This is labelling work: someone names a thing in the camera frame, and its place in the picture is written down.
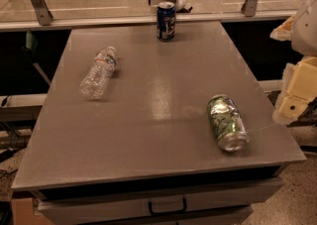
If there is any green soda can lying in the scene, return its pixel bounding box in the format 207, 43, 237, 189
207, 94, 250, 153

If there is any left metal bracket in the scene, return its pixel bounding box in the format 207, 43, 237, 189
30, 0, 53, 26

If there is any grey table drawer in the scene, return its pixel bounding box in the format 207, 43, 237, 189
38, 177, 283, 225

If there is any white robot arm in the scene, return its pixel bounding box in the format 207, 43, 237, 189
269, 0, 317, 125

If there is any blue soda can upright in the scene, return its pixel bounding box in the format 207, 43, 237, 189
157, 1, 176, 41

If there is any metal rail behind table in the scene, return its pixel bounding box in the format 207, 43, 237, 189
0, 10, 296, 33

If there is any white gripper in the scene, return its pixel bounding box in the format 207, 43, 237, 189
272, 56, 317, 125

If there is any clear plastic water bottle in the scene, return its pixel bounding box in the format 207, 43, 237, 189
79, 47, 117, 100

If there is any black drawer handle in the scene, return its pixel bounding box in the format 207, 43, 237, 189
148, 197, 187, 216

